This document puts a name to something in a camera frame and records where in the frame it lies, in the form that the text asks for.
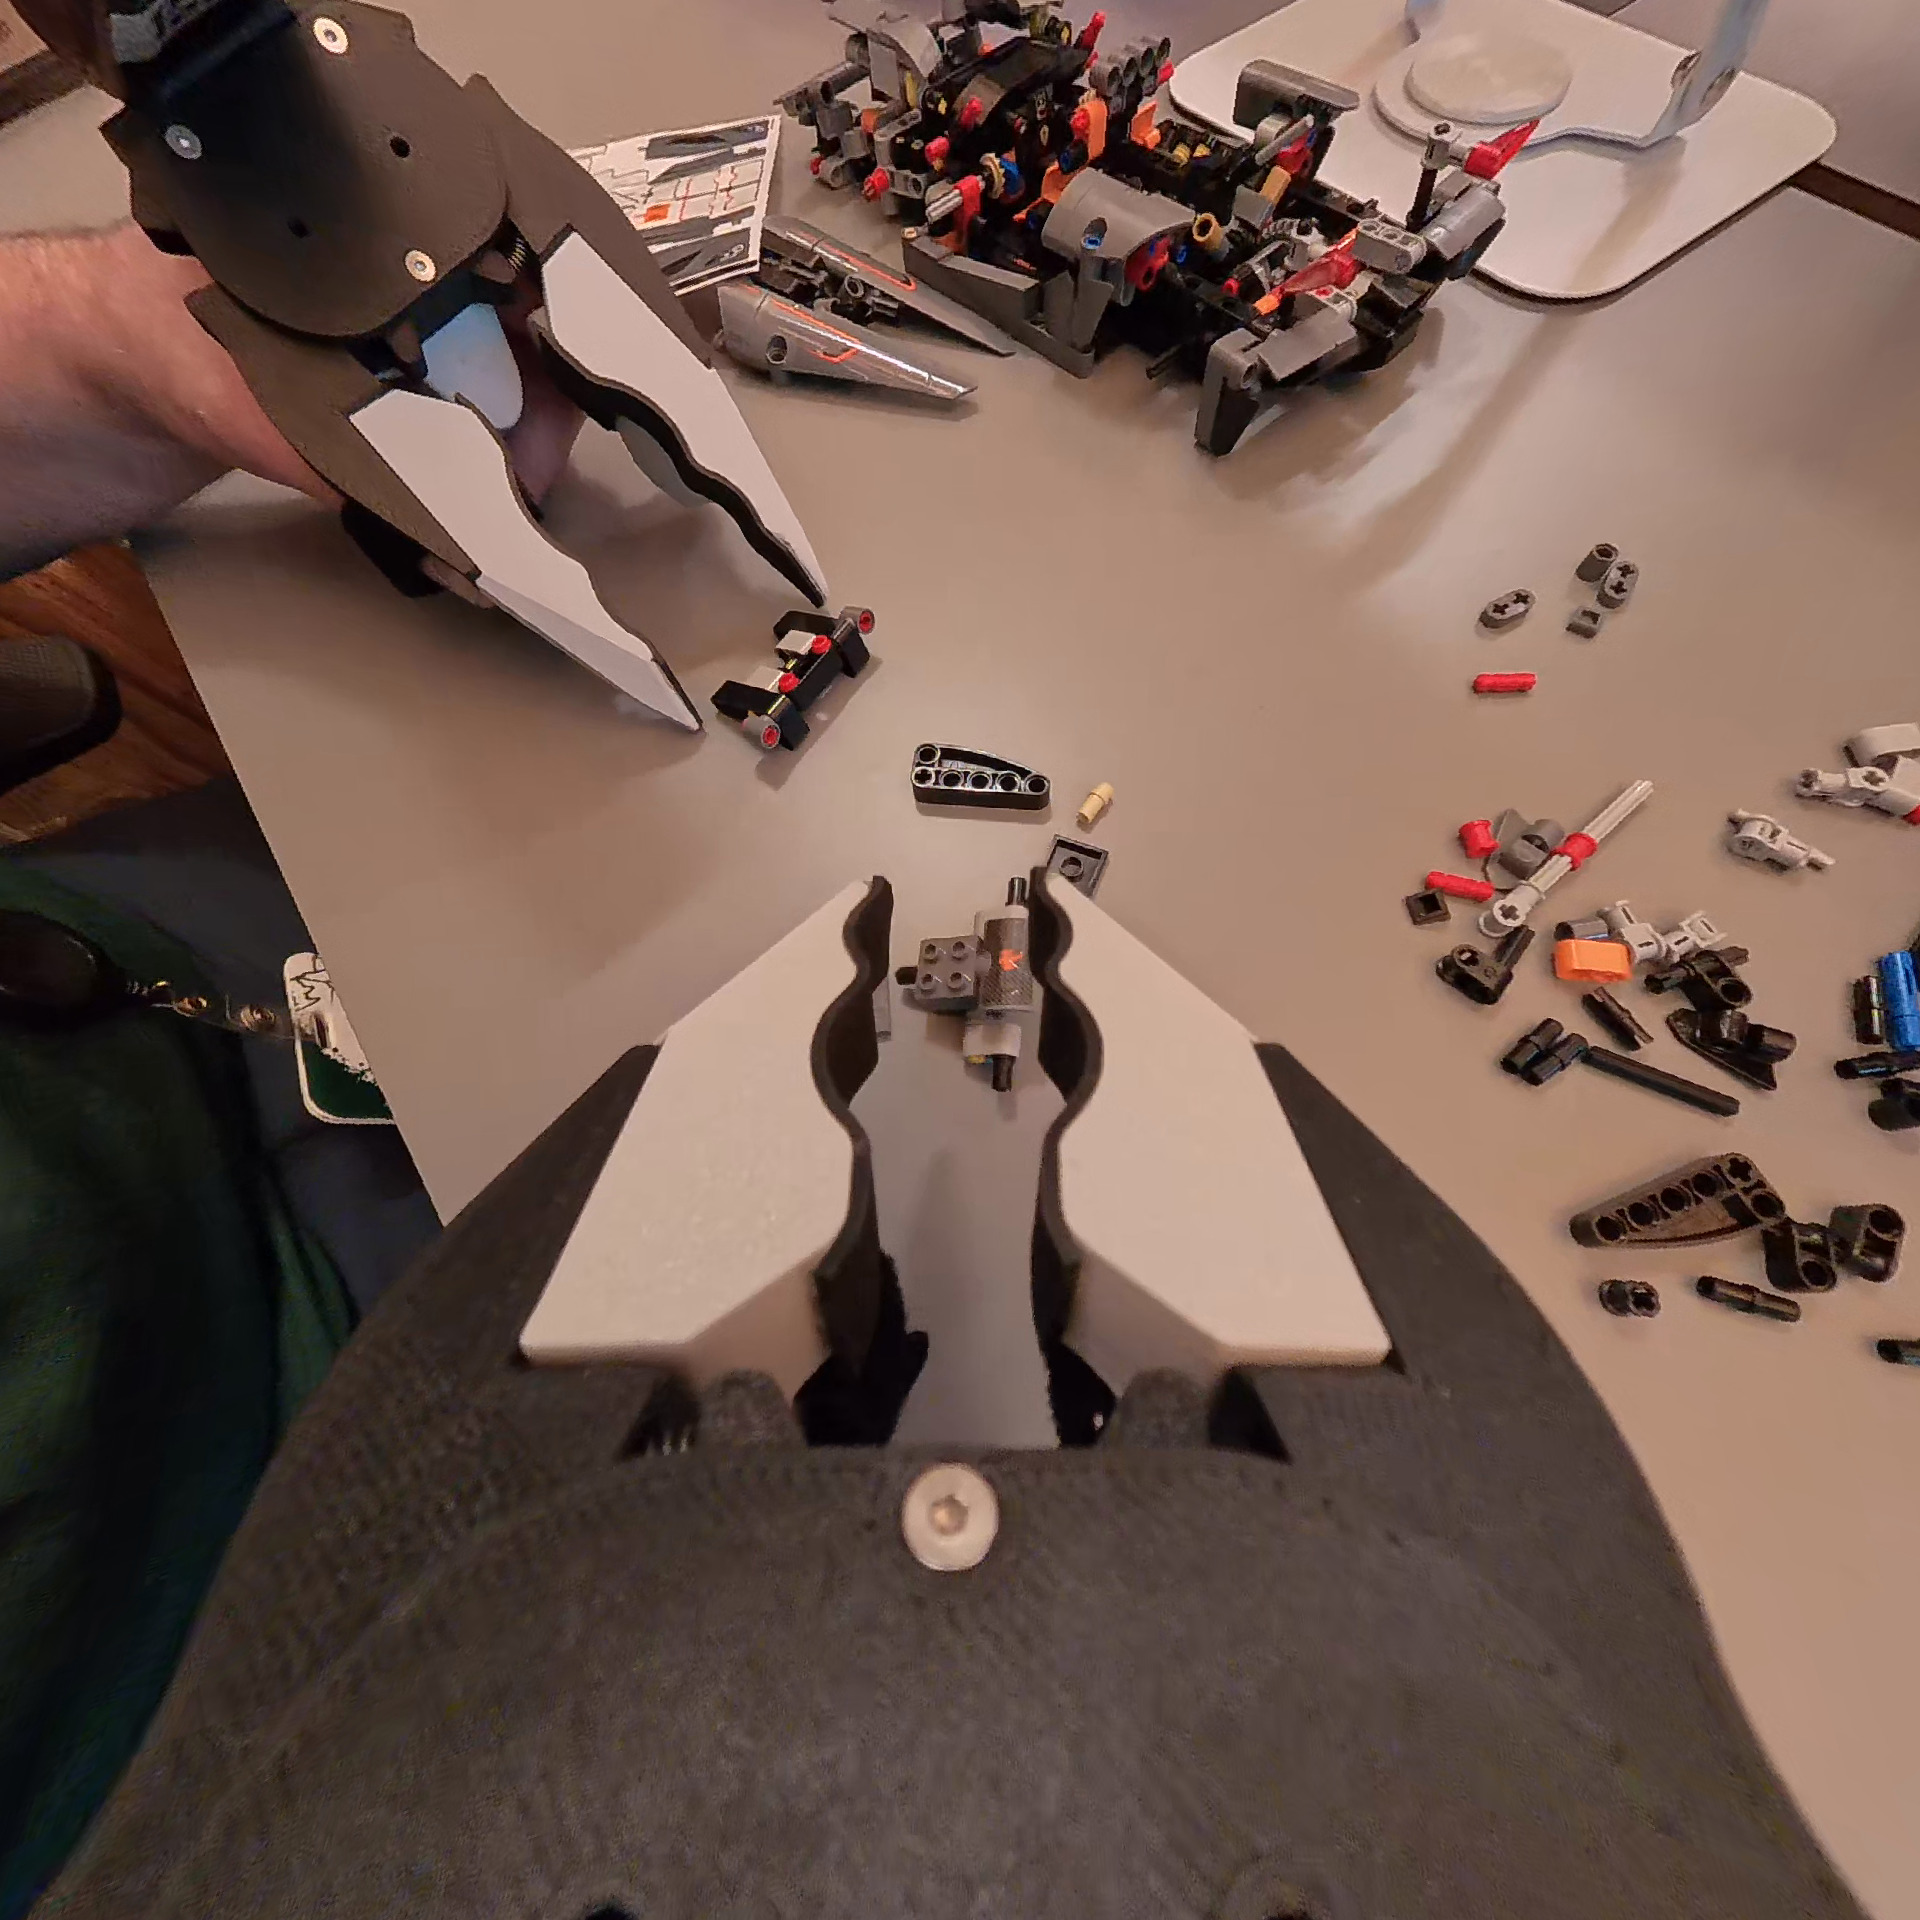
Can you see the badge card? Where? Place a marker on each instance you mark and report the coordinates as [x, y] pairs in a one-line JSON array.
[[339, 1050]]

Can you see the black office chair armrest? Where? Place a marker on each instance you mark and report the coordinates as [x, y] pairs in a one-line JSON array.
[[45, 705]]

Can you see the partly built lego vehicle model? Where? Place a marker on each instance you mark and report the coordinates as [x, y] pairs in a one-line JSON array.
[[1110, 226]]

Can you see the person's green sweater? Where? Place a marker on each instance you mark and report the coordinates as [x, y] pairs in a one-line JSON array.
[[119, 1350]]

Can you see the dark curved lego panel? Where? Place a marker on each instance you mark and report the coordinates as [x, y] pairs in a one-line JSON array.
[[839, 265]]

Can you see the long light grey lego axle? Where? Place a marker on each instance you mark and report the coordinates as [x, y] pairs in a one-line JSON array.
[[1617, 813]]

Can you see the person's left hand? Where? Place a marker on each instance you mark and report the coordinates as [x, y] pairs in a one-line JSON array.
[[119, 389]]

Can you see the light grey lego pin connector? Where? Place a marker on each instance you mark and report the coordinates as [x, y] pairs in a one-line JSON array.
[[1665, 938]]

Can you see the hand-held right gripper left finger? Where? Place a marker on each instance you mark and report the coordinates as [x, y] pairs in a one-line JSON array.
[[720, 1201]]

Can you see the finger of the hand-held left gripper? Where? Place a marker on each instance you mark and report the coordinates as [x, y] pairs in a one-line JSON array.
[[495, 541], [675, 405]]

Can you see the red lego bush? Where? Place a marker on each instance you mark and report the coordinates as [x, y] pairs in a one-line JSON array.
[[1477, 836]]

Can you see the dark grey lego connector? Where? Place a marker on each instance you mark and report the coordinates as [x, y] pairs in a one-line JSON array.
[[1605, 572]]

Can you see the sticker sheet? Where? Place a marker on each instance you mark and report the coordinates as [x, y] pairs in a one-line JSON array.
[[704, 196]]

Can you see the dark grey thin lego liftarm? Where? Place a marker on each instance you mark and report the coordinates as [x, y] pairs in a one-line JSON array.
[[1507, 607]]

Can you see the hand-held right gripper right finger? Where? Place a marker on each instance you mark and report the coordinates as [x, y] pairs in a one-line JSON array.
[[1185, 1201]]

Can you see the grey lego subassembly orange print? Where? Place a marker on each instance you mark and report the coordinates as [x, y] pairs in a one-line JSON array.
[[983, 974]]

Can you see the short red lego axle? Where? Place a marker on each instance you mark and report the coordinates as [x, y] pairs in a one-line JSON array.
[[1459, 886]]

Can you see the orange lego piece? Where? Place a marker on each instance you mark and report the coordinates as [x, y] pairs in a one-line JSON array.
[[1590, 961]]

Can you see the black lego subassembly red pins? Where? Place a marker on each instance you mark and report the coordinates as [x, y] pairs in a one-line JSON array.
[[796, 682]]

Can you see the white book stand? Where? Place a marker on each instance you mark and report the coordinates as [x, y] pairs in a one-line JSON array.
[[1652, 196]]

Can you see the tan lego pin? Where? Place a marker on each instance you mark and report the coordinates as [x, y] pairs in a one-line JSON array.
[[1101, 803]]

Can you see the light grey lego joint assembly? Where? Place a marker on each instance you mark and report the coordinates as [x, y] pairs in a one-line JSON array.
[[1862, 774]]

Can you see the light grey lego clip connector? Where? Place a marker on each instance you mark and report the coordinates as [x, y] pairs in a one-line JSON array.
[[1769, 837]]

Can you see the grey lego connector block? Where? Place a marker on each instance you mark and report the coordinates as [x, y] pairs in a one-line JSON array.
[[1531, 844]]

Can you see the blue lego pin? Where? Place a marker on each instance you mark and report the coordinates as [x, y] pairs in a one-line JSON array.
[[1902, 991]]

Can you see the black lego plate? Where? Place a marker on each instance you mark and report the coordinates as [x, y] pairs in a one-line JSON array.
[[1078, 861]]

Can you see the black badge reel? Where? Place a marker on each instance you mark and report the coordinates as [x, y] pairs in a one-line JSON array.
[[45, 974]]

